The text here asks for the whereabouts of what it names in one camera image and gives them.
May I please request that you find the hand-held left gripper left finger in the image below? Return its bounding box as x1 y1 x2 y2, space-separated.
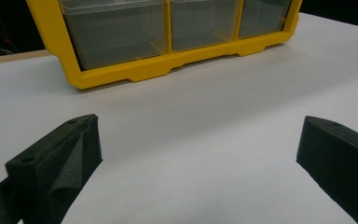
5 113 103 224

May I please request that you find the yellow drawer cabinet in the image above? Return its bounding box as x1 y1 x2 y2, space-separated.
25 0 303 91

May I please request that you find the clear plastic drawer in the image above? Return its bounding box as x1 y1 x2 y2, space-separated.
58 0 169 71
238 0 293 40
169 0 241 52

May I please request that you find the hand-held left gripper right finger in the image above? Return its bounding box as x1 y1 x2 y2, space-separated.
296 115 358 224

